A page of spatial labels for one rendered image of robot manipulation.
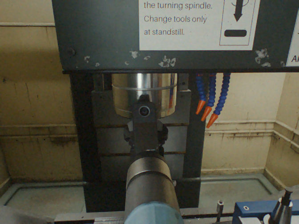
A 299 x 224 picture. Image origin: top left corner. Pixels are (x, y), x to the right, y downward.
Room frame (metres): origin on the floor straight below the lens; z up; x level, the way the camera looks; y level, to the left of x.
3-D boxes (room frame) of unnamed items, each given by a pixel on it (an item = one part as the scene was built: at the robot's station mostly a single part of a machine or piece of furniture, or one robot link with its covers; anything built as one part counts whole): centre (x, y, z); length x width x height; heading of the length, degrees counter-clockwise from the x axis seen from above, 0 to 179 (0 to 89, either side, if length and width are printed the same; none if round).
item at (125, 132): (0.41, 0.04, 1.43); 0.09 x 0.05 x 0.02; 17
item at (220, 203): (0.62, -0.29, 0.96); 0.03 x 0.03 x 0.13
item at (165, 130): (0.41, -0.02, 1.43); 0.09 x 0.05 x 0.02; 170
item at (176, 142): (0.92, 0.04, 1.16); 0.48 x 0.05 x 0.51; 93
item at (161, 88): (0.48, 0.01, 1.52); 0.16 x 0.16 x 0.12
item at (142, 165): (0.27, 0.00, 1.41); 0.08 x 0.05 x 0.08; 93
